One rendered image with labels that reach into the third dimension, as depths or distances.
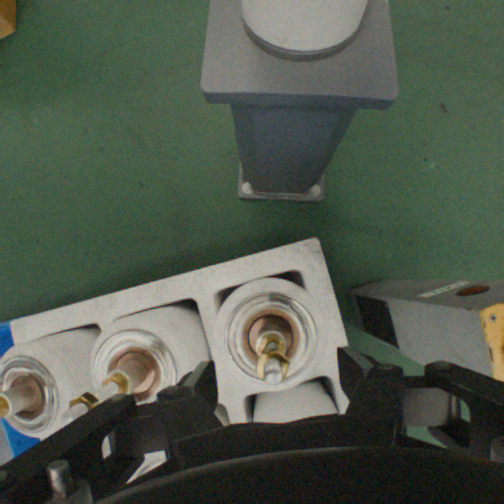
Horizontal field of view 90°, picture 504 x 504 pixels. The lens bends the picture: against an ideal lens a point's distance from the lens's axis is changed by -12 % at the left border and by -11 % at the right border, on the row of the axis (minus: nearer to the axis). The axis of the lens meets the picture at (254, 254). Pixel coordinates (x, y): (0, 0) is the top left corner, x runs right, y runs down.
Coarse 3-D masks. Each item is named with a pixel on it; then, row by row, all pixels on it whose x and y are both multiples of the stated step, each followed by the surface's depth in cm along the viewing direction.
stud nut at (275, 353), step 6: (276, 348) 16; (264, 354) 15; (270, 354) 15; (276, 354) 15; (282, 354) 15; (258, 360) 15; (264, 360) 15; (282, 360) 15; (288, 360) 16; (258, 366) 15; (282, 366) 15; (288, 366) 15; (258, 372) 15; (282, 378) 15
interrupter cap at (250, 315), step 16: (240, 304) 23; (256, 304) 23; (272, 304) 23; (288, 304) 23; (240, 320) 23; (256, 320) 23; (272, 320) 23; (288, 320) 23; (304, 320) 23; (224, 336) 23; (240, 336) 23; (256, 336) 23; (288, 336) 23; (304, 336) 22; (240, 352) 23; (256, 352) 23; (288, 352) 23; (304, 352) 22; (240, 368) 22; (304, 368) 22
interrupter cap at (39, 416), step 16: (0, 368) 23; (16, 368) 23; (32, 368) 23; (0, 384) 23; (16, 384) 23; (32, 384) 23; (48, 384) 23; (48, 400) 23; (16, 416) 23; (32, 416) 23; (48, 416) 23; (32, 432) 23
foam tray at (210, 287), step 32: (256, 256) 31; (288, 256) 30; (320, 256) 30; (160, 288) 31; (192, 288) 31; (224, 288) 35; (320, 288) 30; (32, 320) 31; (64, 320) 31; (96, 320) 31; (224, 384) 30
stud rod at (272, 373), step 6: (264, 348) 19; (270, 348) 17; (270, 360) 15; (276, 360) 15; (264, 366) 15; (270, 366) 14; (276, 366) 14; (264, 372) 14; (270, 372) 14; (276, 372) 14; (282, 372) 14; (264, 378) 14; (270, 378) 14; (276, 378) 14; (270, 384) 14; (276, 384) 14
